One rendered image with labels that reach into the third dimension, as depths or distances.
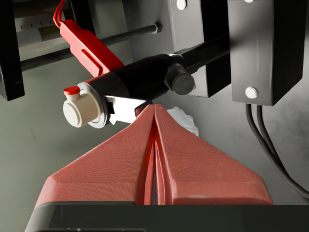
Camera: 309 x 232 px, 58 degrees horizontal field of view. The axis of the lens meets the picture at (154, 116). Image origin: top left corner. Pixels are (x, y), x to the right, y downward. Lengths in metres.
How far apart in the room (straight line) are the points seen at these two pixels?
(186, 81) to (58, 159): 0.36
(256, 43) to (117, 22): 0.34
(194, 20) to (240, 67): 0.06
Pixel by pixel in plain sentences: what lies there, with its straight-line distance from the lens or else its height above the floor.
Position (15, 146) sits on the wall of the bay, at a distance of 0.46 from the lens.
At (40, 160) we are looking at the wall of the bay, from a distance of 0.48.
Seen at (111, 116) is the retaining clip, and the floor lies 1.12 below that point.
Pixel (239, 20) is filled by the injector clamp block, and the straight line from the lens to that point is 0.25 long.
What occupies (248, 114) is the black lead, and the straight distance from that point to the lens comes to 0.27.
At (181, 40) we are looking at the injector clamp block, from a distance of 0.28.
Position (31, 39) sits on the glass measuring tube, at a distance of 0.42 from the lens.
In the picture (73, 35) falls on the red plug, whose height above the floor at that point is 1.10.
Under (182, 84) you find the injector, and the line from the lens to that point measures 0.17.
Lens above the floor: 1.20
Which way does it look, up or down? 40 degrees down
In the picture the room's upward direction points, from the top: 121 degrees counter-clockwise
